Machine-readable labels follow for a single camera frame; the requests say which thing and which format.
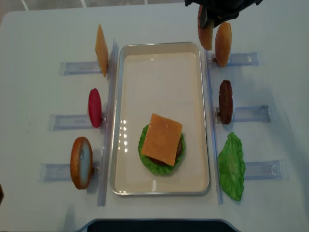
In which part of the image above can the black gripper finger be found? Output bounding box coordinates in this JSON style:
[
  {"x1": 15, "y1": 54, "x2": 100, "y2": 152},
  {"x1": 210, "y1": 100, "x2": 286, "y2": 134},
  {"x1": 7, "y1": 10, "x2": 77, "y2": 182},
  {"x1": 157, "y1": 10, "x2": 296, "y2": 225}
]
[{"x1": 200, "y1": 7, "x2": 214, "y2": 28}]

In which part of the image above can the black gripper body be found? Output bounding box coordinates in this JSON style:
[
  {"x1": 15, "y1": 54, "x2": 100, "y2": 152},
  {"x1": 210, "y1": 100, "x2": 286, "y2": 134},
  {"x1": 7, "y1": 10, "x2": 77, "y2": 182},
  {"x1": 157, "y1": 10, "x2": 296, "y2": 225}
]
[{"x1": 184, "y1": 0, "x2": 262, "y2": 24}]

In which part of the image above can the bun slice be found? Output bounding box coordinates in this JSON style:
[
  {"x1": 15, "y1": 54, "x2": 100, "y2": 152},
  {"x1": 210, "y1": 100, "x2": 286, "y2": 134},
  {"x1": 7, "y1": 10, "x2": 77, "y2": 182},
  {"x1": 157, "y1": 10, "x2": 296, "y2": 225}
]
[
  {"x1": 70, "y1": 137, "x2": 93, "y2": 189},
  {"x1": 215, "y1": 22, "x2": 232, "y2": 67},
  {"x1": 197, "y1": 5, "x2": 214, "y2": 51}
]

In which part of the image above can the upright brown meat patty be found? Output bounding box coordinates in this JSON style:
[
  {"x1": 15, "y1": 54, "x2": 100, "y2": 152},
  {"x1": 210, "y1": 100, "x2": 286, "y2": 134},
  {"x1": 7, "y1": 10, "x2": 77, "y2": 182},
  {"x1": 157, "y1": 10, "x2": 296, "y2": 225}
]
[{"x1": 219, "y1": 80, "x2": 233, "y2": 124}]

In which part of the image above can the upright cheese slice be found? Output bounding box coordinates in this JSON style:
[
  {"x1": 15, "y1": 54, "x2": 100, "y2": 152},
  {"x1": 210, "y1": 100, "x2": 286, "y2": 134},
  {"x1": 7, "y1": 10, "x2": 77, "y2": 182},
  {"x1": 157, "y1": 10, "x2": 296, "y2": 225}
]
[{"x1": 95, "y1": 24, "x2": 109, "y2": 77}]

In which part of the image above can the cheese slice on burger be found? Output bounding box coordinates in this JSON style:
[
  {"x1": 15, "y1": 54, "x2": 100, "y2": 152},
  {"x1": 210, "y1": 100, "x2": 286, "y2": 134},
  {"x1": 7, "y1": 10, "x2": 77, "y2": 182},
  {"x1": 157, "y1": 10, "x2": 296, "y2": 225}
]
[{"x1": 141, "y1": 113, "x2": 183, "y2": 166}]

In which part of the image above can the meat patty on burger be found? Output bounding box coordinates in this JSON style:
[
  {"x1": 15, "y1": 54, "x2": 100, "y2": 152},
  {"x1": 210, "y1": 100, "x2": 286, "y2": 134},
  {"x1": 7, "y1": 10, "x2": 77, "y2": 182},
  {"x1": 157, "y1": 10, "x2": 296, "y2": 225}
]
[{"x1": 175, "y1": 139, "x2": 182, "y2": 159}]

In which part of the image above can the upright red tomato slice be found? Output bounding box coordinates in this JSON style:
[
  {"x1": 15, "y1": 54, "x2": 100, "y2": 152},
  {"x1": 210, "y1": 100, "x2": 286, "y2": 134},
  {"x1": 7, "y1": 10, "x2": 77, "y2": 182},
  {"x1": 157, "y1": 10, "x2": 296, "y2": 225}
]
[{"x1": 88, "y1": 88, "x2": 102, "y2": 128}]

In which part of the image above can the clear holder cheese stand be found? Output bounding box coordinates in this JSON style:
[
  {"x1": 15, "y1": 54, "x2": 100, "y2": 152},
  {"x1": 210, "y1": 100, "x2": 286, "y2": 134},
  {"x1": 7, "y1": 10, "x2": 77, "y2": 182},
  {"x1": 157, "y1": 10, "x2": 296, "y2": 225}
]
[{"x1": 59, "y1": 61, "x2": 102, "y2": 75}]

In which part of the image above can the upright green lettuce leaf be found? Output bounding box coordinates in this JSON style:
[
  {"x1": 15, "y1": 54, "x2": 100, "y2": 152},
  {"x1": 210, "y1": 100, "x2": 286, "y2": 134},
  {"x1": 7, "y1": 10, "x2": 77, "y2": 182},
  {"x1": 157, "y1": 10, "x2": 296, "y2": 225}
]
[{"x1": 218, "y1": 132, "x2": 246, "y2": 201}]

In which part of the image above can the lettuce leaf on burger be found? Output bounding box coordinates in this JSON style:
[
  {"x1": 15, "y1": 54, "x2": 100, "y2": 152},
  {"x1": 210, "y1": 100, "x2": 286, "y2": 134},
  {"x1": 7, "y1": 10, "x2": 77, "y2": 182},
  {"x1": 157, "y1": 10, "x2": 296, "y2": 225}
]
[{"x1": 138, "y1": 125, "x2": 185, "y2": 175}]

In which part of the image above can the clear holder lettuce stand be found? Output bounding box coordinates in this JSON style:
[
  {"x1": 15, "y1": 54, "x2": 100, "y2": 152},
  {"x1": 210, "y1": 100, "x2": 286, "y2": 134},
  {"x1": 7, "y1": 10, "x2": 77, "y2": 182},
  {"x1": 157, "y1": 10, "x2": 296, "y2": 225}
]
[{"x1": 244, "y1": 159, "x2": 289, "y2": 180}]

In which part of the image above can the clear holder tomato stand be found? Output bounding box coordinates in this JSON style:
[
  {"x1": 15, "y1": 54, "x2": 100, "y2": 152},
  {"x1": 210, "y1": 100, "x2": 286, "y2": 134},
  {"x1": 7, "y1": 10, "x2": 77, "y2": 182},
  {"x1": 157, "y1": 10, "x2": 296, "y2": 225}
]
[{"x1": 47, "y1": 115, "x2": 93, "y2": 131}]

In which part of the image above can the clear holder right bun stand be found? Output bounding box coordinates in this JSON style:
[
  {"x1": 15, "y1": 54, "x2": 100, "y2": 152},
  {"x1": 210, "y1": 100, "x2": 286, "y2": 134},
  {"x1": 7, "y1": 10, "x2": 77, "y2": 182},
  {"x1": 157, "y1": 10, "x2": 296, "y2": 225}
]
[{"x1": 205, "y1": 51, "x2": 264, "y2": 67}]

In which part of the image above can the clear holder bun stand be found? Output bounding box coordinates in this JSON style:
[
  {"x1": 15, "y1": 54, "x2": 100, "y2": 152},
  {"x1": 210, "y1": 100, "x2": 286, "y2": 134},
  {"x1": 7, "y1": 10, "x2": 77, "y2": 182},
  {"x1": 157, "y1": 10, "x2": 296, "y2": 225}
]
[
  {"x1": 205, "y1": 51, "x2": 264, "y2": 67},
  {"x1": 40, "y1": 162, "x2": 100, "y2": 182}
]

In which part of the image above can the white rectangular tray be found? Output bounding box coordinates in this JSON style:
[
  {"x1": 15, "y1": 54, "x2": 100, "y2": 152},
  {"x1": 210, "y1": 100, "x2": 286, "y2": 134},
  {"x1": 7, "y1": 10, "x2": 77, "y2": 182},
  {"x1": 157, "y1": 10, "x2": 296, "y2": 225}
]
[{"x1": 110, "y1": 42, "x2": 210, "y2": 196}]

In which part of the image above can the clear holder patty stand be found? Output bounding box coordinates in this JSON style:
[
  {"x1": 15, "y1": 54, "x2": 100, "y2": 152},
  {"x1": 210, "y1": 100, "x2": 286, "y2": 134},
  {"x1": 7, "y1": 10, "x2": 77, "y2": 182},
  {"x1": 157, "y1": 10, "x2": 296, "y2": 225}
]
[{"x1": 214, "y1": 104, "x2": 271, "y2": 123}]

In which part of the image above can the clear holder left bun stand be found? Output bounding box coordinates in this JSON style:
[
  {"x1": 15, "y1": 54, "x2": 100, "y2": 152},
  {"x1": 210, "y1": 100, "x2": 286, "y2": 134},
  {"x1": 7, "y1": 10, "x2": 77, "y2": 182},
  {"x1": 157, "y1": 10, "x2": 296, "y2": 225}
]
[{"x1": 40, "y1": 162, "x2": 100, "y2": 182}]

